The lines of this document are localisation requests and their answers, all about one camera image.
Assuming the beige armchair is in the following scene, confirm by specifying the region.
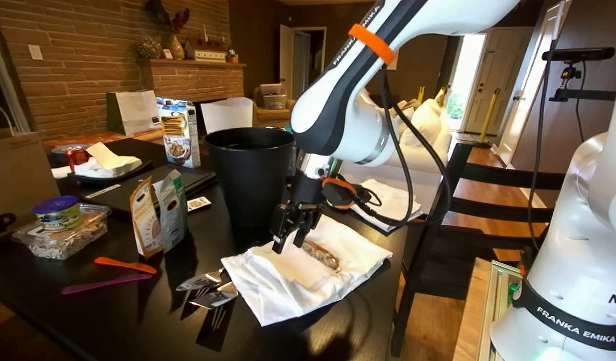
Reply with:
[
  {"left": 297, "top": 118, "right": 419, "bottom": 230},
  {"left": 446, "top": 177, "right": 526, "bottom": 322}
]
[{"left": 253, "top": 81, "right": 303, "bottom": 131}]

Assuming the paper shopping bag with handle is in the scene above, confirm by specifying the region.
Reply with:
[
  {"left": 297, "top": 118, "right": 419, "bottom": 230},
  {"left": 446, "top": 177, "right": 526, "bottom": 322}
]
[{"left": 0, "top": 98, "right": 63, "bottom": 223}]

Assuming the small white card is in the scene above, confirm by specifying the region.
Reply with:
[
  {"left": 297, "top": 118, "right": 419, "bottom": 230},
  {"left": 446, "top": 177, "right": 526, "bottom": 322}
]
[{"left": 184, "top": 195, "right": 216, "bottom": 215}]

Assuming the white plastic bag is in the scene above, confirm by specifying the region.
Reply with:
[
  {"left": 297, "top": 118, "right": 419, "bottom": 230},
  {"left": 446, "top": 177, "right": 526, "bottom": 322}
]
[{"left": 393, "top": 84, "right": 451, "bottom": 148}]

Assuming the cereal box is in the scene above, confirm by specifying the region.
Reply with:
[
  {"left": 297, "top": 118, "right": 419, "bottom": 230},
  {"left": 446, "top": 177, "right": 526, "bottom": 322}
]
[{"left": 154, "top": 96, "right": 206, "bottom": 171}]

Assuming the vase with dried flowers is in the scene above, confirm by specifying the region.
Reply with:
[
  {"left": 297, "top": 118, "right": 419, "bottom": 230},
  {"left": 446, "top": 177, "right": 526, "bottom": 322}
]
[{"left": 144, "top": 0, "right": 193, "bottom": 62}]

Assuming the white teal coffee bag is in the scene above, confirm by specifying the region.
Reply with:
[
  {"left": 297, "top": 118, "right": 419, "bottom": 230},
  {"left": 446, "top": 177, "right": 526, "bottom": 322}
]
[{"left": 153, "top": 168, "right": 189, "bottom": 255}]

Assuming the white napkin stack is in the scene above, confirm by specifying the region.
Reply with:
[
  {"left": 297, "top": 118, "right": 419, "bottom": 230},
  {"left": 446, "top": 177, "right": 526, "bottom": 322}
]
[{"left": 70, "top": 141, "right": 146, "bottom": 180}]

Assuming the jar with blue lid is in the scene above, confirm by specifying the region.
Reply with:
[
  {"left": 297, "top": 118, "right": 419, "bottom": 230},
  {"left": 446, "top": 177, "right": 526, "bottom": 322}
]
[{"left": 33, "top": 195, "right": 86, "bottom": 232}]

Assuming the small red cup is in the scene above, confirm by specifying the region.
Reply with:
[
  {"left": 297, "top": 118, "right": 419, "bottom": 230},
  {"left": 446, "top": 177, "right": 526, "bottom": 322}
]
[{"left": 64, "top": 147, "right": 90, "bottom": 177}]

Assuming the clear plastic food container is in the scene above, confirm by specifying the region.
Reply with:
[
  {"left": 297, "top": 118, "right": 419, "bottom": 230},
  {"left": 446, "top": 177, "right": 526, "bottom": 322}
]
[{"left": 10, "top": 202, "right": 113, "bottom": 262}]

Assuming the brown white coffee bag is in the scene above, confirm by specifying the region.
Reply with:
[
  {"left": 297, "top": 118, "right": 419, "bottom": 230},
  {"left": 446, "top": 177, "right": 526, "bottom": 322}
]
[{"left": 129, "top": 174, "right": 164, "bottom": 260}]

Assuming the black camera on stand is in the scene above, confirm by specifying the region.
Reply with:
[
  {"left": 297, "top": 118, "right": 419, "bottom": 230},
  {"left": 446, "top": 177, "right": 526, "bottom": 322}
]
[{"left": 541, "top": 46, "right": 616, "bottom": 104}]

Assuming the black trash bin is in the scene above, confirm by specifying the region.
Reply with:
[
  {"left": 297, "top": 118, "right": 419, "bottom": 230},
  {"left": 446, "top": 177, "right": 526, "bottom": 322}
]
[{"left": 206, "top": 127, "right": 297, "bottom": 246}]

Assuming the biscotti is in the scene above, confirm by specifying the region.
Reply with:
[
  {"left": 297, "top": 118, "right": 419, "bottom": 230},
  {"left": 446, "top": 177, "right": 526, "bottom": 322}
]
[{"left": 299, "top": 238, "right": 348, "bottom": 273}]

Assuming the yellow stick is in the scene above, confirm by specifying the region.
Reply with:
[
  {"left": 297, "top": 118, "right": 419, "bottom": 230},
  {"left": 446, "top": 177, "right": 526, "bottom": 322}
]
[{"left": 478, "top": 89, "right": 501, "bottom": 144}]

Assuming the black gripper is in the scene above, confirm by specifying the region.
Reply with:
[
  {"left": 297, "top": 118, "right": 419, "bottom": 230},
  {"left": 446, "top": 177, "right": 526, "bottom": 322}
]
[{"left": 271, "top": 171, "right": 328, "bottom": 257}]

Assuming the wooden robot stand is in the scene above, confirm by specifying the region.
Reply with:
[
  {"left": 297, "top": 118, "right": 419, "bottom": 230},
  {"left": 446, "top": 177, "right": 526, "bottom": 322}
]
[{"left": 451, "top": 257, "right": 524, "bottom": 361}]

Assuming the orange strap on arm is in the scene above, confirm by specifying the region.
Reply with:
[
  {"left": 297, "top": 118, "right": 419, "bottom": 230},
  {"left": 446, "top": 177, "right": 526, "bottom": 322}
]
[{"left": 348, "top": 22, "right": 398, "bottom": 69}]

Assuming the orange plastic knife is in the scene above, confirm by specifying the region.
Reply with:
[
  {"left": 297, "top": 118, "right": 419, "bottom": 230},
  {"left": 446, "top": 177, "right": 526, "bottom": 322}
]
[{"left": 93, "top": 255, "right": 160, "bottom": 277}]

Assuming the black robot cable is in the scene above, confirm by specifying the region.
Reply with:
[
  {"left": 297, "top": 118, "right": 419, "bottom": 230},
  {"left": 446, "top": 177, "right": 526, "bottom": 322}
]
[{"left": 377, "top": 67, "right": 455, "bottom": 228}]

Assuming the white leaning panel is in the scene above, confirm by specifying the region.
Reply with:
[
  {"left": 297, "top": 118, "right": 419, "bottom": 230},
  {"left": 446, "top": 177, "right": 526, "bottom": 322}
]
[{"left": 104, "top": 89, "right": 164, "bottom": 138}]

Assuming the folded white cloth blue stripe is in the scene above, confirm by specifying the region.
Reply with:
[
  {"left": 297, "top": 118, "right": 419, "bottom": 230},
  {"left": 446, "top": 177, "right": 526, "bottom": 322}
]
[{"left": 350, "top": 177, "right": 432, "bottom": 237}]

